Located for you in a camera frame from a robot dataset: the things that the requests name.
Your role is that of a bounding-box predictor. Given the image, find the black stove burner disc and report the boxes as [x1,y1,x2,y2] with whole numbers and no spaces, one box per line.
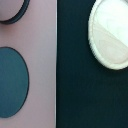
[0,47,29,118]

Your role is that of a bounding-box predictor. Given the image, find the pink toy stove top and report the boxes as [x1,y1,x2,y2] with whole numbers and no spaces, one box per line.
[0,0,57,128]

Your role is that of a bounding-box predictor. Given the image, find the black table mat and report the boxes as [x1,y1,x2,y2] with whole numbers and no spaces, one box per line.
[57,0,128,128]

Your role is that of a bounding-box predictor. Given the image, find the cream round wooden plate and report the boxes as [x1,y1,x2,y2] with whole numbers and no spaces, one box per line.
[88,0,128,70]

